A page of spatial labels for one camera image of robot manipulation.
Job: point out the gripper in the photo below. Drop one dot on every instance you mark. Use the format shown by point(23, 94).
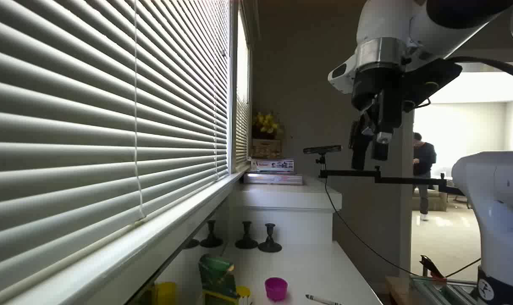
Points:
point(377, 87)

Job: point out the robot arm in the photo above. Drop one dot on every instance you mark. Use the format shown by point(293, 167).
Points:
point(387, 21)

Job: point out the purple cup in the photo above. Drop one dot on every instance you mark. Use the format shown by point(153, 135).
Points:
point(276, 289)

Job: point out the person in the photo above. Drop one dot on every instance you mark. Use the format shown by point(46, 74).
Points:
point(425, 159)

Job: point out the beige sofa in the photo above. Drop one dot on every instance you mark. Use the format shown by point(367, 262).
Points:
point(436, 201)

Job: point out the white printed flat box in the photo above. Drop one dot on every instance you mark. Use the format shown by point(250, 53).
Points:
point(272, 165)

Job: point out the tan decorative box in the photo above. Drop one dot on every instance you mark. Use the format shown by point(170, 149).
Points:
point(266, 149)

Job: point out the white cabinet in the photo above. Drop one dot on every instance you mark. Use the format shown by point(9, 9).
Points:
point(286, 212)

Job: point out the yellow flower bunch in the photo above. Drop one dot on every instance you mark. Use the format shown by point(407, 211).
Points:
point(267, 123)

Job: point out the narrow white window blind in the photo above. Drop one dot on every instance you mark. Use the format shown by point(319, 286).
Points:
point(241, 127)

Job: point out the black clamp with orange tips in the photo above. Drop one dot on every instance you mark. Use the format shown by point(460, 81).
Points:
point(431, 267)

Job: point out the black candle holder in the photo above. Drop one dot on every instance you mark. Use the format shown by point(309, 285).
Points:
point(246, 242)
point(269, 245)
point(211, 241)

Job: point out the white marker pen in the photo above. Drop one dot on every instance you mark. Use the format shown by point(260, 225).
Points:
point(322, 300)

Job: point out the green bag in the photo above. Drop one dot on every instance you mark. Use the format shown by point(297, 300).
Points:
point(216, 275)

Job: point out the yellow container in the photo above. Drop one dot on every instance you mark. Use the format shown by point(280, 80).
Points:
point(165, 293)

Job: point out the wide white window blind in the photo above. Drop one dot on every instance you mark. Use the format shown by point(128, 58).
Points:
point(91, 127)

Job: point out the camera on mount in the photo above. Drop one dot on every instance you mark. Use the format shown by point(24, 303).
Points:
point(324, 149)

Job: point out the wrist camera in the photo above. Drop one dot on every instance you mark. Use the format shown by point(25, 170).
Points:
point(430, 80)

